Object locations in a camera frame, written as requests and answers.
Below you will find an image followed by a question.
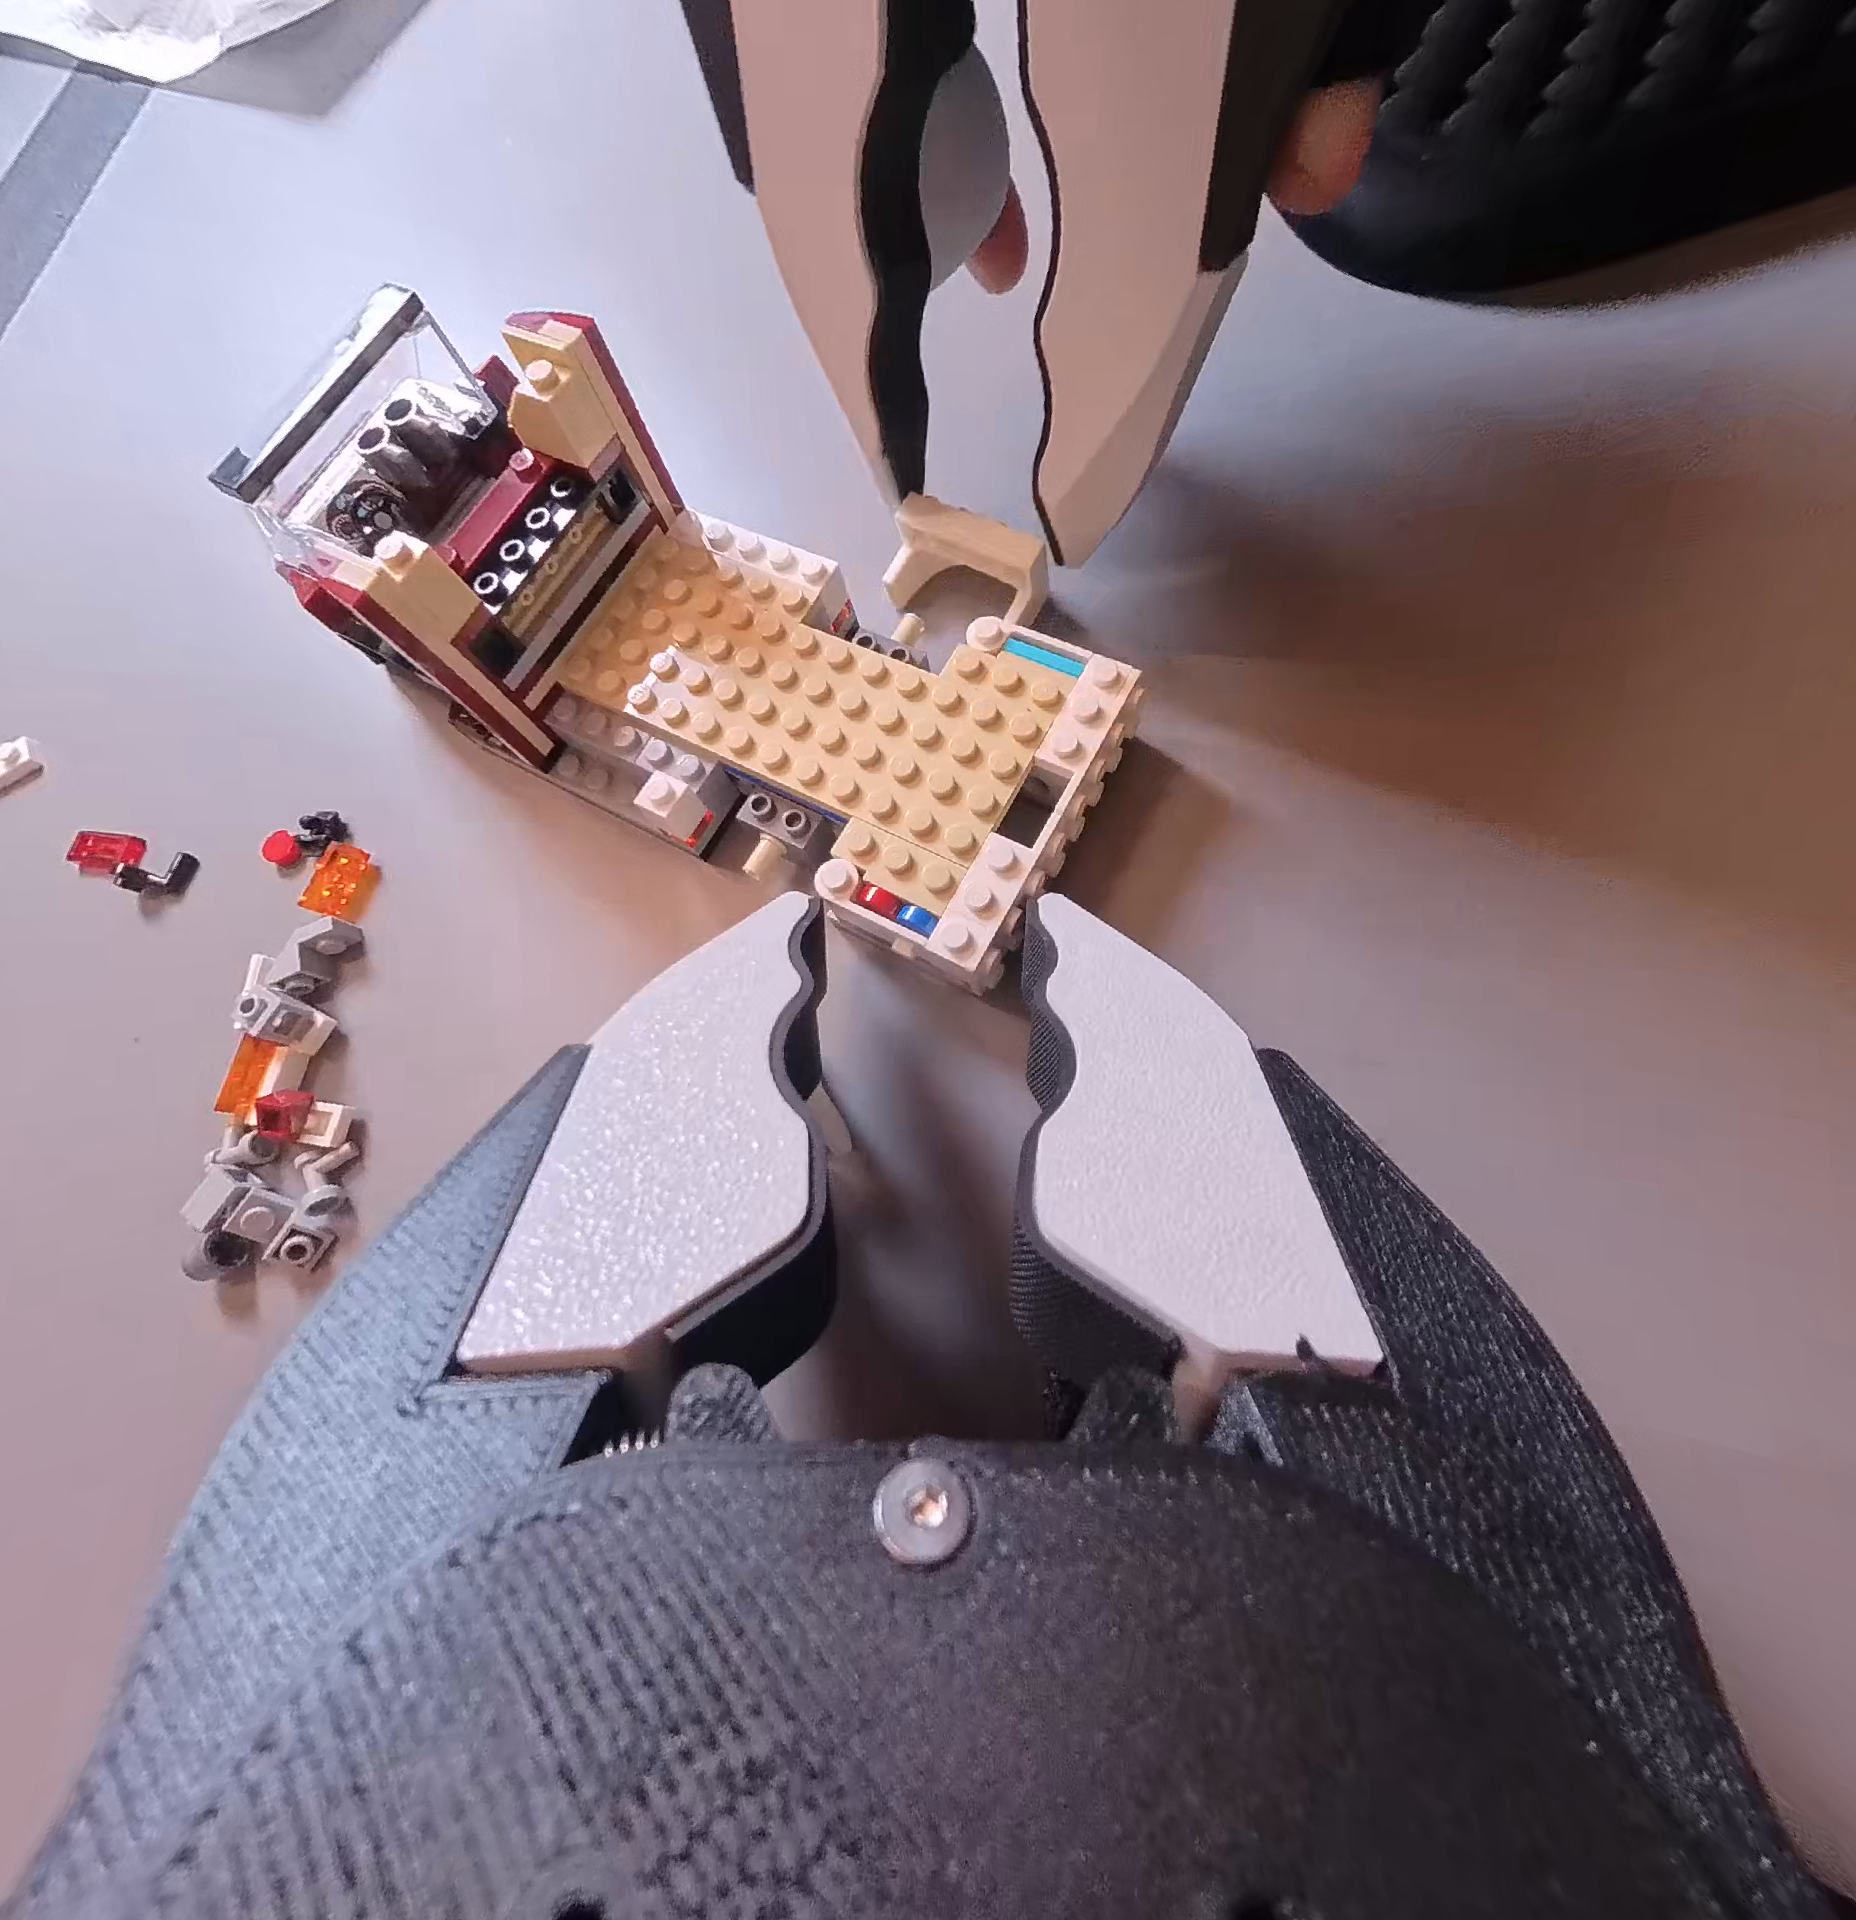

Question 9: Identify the pile of small loose bricks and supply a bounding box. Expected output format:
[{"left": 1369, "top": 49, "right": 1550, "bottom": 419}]
[{"left": 185, "top": 917, "right": 369, "bottom": 1284}]

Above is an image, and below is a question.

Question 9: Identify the white plastic bag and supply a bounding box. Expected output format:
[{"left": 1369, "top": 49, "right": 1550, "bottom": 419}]
[{"left": 81, "top": 0, "right": 437, "bottom": 114}]

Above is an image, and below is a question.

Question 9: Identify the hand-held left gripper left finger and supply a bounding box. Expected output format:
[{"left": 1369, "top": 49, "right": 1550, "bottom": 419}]
[{"left": 450, "top": 891, "right": 839, "bottom": 1381}]

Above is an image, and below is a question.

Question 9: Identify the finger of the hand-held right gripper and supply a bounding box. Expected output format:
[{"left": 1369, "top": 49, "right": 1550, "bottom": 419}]
[
  {"left": 1015, "top": 0, "right": 1256, "bottom": 572},
  {"left": 731, "top": 0, "right": 935, "bottom": 499}
]

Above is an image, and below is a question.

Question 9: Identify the white wheel arch brick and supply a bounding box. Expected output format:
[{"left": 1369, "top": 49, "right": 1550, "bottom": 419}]
[{"left": 883, "top": 494, "right": 1055, "bottom": 624}]

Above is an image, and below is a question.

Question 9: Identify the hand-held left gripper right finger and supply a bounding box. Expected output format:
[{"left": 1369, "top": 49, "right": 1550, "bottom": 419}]
[{"left": 1007, "top": 893, "right": 1389, "bottom": 1441}]

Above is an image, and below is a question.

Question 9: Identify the toy brick truck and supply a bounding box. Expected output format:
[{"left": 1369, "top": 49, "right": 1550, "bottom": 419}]
[{"left": 208, "top": 283, "right": 1145, "bottom": 995}]

